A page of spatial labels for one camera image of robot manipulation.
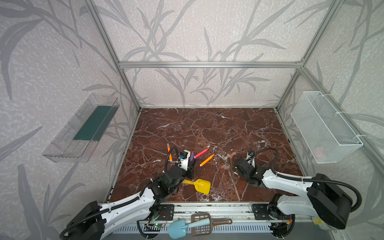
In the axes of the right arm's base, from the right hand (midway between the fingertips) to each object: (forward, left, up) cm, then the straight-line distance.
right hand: (243, 162), depth 90 cm
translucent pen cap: (+5, +7, -1) cm, 9 cm away
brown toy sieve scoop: (-33, +23, 0) cm, 41 cm away
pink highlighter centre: (+7, +26, -1) cm, 27 cm away
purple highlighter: (-3, +30, +16) cm, 34 cm away
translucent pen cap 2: (-3, +11, 0) cm, 12 cm away
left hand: (-2, +28, +13) cm, 31 cm away
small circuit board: (-32, +48, -2) cm, 58 cm away
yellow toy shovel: (-14, +25, -1) cm, 28 cm away
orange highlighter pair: (+2, +22, 0) cm, 22 cm away
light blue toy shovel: (-32, +37, +1) cm, 49 cm away
